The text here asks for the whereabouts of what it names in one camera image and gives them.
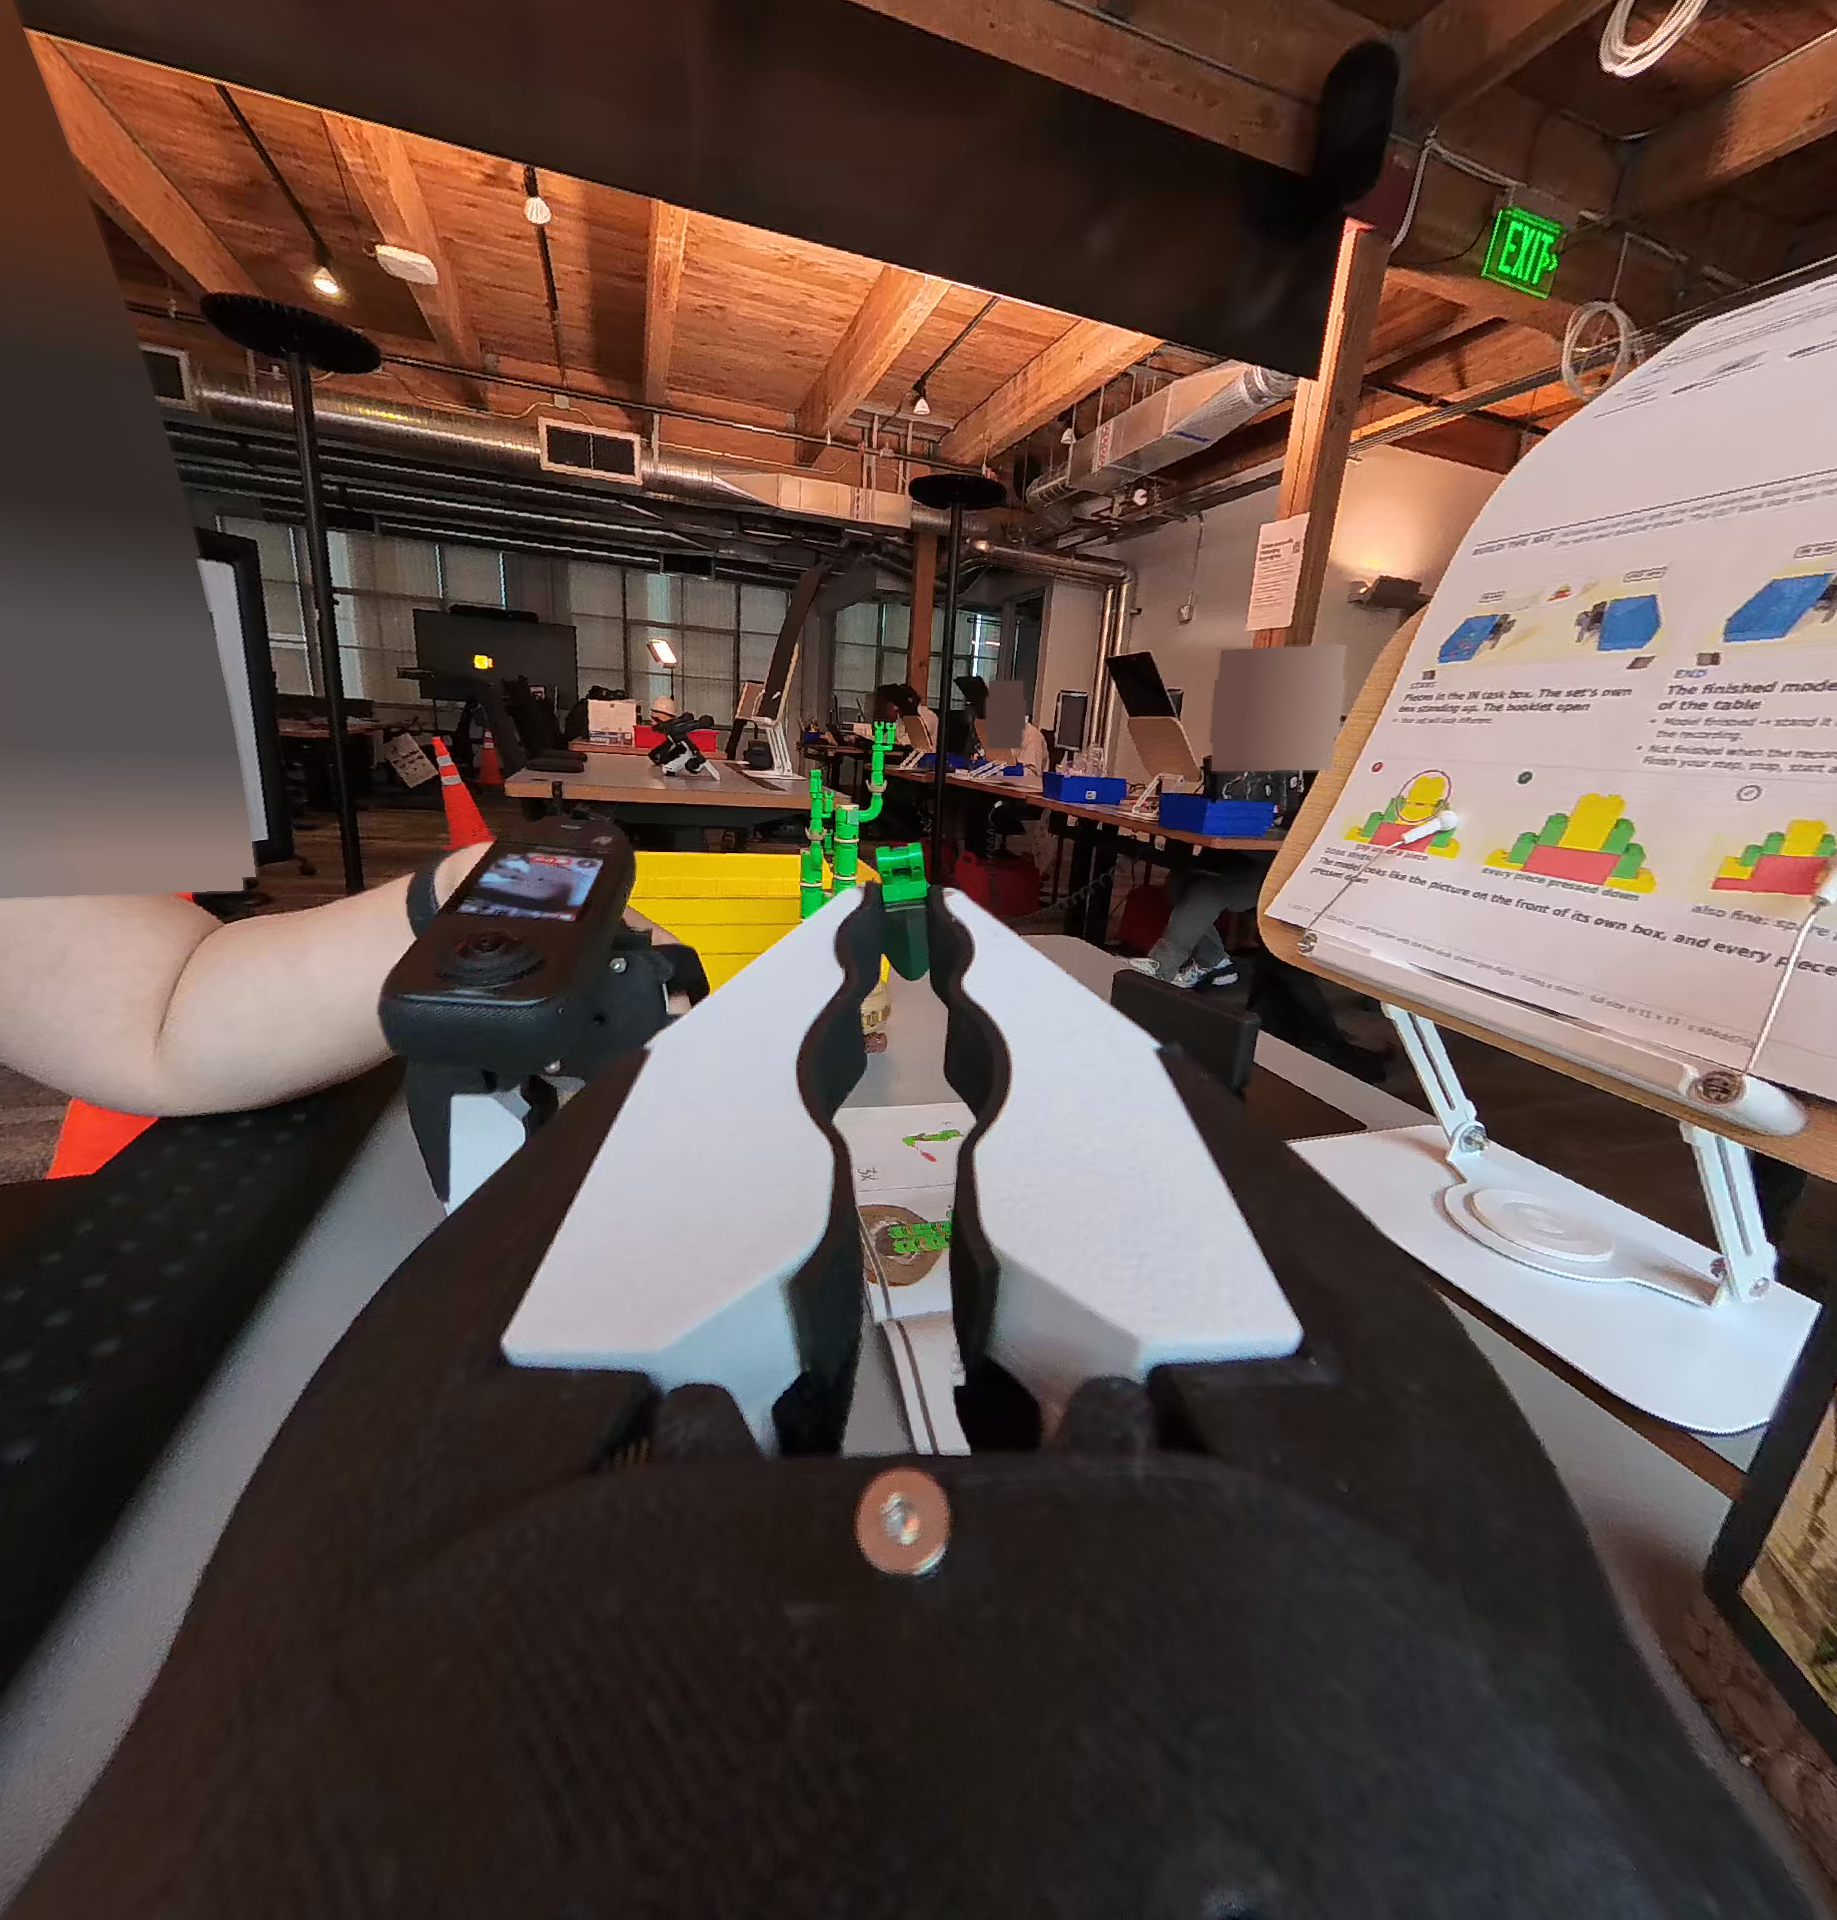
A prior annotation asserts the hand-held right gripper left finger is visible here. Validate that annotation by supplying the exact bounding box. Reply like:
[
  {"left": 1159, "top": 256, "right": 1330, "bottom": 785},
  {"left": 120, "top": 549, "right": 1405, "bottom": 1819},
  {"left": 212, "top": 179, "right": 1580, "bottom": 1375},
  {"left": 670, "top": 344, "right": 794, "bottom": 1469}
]
[{"left": 502, "top": 882, "right": 885, "bottom": 1458}]

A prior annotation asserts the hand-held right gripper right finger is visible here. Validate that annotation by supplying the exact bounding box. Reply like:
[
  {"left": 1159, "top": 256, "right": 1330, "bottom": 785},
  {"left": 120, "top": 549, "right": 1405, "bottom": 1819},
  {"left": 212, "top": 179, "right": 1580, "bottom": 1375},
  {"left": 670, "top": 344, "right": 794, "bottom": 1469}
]
[{"left": 923, "top": 885, "right": 1304, "bottom": 1451}]

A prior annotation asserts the bright green lego piece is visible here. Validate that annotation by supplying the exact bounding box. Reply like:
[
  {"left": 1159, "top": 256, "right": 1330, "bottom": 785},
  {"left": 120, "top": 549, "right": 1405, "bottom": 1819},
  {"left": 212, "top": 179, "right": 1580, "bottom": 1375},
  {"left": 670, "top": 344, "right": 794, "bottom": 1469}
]
[{"left": 874, "top": 839, "right": 936, "bottom": 979}]

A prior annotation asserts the person's left forearm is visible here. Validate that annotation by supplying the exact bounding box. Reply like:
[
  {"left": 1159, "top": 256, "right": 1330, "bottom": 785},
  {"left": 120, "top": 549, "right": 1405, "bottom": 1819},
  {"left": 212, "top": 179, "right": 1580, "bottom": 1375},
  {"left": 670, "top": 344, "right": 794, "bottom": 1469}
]
[{"left": 0, "top": 848, "right": 491, "bottom": 1118}]

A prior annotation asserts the lego instruction booklet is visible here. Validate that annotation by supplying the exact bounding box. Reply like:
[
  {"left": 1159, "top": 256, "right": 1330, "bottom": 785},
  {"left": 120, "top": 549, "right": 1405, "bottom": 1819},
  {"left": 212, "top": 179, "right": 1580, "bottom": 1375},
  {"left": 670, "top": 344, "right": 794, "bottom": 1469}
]
[{"left": 836, "top": 1102, "right": 1008, "bottom": 1458}]

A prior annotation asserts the green bamboo lego model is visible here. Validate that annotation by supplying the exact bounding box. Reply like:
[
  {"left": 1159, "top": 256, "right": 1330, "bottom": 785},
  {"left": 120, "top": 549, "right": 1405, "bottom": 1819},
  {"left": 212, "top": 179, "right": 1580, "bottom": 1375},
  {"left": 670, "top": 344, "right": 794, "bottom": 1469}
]
[{"left": 794, "top": 717, "right": 902, "bottom": 920}]

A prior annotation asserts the bamboo lego set box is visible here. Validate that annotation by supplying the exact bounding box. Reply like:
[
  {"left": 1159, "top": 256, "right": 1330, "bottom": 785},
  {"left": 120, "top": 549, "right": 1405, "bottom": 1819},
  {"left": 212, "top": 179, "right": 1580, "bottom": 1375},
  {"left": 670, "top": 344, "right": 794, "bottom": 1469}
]
[{"left": 1681, "top": 1198, "right": 1837, "bottom": 1920}]

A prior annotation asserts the small black box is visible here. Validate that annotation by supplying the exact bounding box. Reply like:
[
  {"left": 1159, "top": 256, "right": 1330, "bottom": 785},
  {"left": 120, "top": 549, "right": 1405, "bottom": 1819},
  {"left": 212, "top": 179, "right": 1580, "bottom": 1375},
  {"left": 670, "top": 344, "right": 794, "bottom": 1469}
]
[{"left": 1108, "top": 966, "right": 1261, "bottom": 1097}]

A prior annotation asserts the orange traffic cone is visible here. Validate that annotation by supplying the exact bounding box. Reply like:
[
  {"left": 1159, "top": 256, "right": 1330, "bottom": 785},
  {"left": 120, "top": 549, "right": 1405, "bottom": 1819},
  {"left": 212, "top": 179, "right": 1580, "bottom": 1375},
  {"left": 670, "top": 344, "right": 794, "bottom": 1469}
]
[
  {"left": 46, "top": 1100, "right": 163, "bottom": 1183},
  {"left": 429, "top": 737, "right": 496, "bottom": 854}
]

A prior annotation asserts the yellow plastic bin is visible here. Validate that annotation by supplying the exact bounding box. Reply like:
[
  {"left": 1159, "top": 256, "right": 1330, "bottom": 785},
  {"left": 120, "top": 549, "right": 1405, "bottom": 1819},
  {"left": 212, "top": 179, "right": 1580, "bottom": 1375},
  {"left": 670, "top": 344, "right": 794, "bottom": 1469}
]
[{"left": 625, "top": 852, "right": 893, "bottom": 991}]

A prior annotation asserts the long wooden desk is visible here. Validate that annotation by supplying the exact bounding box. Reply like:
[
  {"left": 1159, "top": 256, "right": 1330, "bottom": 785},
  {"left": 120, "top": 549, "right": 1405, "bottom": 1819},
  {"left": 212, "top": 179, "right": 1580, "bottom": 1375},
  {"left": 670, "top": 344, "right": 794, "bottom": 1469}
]
[{"left": 507, "top": 751, "right": 820, "bottom": 827}]

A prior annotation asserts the wooden book stand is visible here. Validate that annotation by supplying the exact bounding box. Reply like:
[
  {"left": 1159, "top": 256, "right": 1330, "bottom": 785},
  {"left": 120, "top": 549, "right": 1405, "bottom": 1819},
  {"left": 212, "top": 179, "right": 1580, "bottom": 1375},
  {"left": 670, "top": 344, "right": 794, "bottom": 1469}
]
[{"left": 1256, "top": 601, "right": 1837, "bottom": 1444}]

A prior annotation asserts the white paper notice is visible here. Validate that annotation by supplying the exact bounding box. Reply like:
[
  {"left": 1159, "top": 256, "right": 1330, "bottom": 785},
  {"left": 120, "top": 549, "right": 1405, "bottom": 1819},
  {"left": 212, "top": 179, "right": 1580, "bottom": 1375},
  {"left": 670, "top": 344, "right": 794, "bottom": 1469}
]
[{"left": 1247, "top": 515, "right": 1313, "bottom": 638}]

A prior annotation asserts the printed paper instruction sheet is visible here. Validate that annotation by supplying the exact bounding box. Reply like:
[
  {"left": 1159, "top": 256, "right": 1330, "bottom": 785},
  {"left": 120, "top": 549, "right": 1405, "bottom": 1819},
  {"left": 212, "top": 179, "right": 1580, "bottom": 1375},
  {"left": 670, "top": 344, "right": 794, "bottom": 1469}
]
[{"left": 1265, "top": 258, "right": 1837, "bottom": 1118}]

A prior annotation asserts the green exit sign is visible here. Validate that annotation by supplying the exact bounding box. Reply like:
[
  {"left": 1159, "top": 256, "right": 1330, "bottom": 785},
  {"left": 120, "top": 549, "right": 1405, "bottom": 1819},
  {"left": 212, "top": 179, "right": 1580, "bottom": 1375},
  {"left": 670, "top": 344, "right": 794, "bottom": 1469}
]
[{"left": 1479, "top": 204, "right": 1566, "bottom": 298}]

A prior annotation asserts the black wall screen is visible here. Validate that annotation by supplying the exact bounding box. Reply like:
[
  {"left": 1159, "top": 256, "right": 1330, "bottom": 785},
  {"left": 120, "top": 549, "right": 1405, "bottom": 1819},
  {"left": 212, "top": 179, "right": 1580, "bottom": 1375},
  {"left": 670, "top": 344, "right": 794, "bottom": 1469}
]
[{"left": 411, "top": 607, "right": 582, "bottom": 702}]

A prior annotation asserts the silver ventilation duct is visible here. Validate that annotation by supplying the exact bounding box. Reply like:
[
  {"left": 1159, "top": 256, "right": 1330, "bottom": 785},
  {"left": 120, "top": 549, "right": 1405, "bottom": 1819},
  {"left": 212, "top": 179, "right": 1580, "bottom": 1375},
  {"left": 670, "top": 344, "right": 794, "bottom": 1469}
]
[{"left": 184, "top": 360, "right": 920, "bottom": 534}]

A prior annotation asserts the white cable coil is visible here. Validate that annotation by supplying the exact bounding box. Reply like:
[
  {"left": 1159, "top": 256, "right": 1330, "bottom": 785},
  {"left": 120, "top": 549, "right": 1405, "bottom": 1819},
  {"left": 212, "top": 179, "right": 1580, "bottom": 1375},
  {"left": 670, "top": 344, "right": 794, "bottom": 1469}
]
[
  {"left": 1599, "top": 0, "right": 1712, "bottom": 77},
  {"left": 1559, "top": 300, "right": 1640, "bottom": 401}
]

